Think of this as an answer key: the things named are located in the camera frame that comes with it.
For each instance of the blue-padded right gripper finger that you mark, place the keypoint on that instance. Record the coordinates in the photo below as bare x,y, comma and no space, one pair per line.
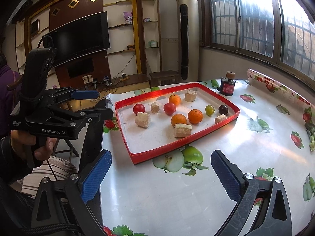
61,207
273,217
84,95

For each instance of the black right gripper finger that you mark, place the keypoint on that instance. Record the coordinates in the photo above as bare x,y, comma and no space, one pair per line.
101,112

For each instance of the striped sleeve forearm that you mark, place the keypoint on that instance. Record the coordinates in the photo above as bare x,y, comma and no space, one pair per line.
60,169

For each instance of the person's left hand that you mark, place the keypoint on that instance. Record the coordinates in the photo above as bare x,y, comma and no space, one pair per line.
20,140

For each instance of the red cherry tomato left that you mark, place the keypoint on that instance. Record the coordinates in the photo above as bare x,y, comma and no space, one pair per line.
138,108

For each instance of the red cherry tomato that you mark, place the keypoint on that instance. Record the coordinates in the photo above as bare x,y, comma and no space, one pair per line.
169,108
138,108

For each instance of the beige cake block left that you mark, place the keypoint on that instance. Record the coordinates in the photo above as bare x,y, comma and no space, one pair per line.
143,119

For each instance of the red rimmed white tray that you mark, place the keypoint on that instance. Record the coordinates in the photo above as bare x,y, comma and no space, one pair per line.
154,123

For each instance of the small beige cake piece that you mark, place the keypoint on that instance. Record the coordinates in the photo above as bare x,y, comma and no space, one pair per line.
155,107

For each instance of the black flat television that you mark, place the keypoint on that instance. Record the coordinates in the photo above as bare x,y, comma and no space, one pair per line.
79,38

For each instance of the red cherry tomato centre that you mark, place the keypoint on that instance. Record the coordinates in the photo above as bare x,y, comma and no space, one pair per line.
169,108

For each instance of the wooden stool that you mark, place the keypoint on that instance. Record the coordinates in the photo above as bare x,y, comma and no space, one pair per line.
162,78

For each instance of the small orange back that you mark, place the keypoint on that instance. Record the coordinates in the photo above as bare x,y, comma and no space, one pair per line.
175,99

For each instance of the orange front left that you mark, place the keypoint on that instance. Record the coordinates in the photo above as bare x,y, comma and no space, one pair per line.
178,119

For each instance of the layered cake slice front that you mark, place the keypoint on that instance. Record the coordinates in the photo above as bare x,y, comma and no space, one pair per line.
182,130

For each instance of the beige cake piece back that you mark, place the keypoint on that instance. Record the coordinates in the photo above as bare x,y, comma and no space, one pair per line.
190,96

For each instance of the purple plush toy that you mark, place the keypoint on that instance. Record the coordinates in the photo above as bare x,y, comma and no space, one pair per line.
128,17

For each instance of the orange front right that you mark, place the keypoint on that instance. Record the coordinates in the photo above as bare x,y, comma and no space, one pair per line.
195,116

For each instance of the fruit print tablecloth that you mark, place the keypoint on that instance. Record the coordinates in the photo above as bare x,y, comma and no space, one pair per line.
189,161

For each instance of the green grape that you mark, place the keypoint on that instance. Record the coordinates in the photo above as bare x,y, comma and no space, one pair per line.
209,109

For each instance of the small cake piece right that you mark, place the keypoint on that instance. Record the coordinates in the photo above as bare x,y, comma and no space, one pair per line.
220,118

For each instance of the dark purple grape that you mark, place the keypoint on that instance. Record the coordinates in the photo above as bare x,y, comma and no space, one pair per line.
223,109

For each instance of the red black jar with cork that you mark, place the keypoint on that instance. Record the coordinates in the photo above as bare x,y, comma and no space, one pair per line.
227,84

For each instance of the tall standing air conditioner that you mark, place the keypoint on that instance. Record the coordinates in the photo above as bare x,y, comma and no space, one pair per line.
188,40

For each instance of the window with metal grille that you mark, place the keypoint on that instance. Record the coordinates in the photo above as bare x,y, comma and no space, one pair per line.
276,32

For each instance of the wooden wall shelf unit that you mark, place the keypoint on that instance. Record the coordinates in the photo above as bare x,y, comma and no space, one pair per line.
127,42

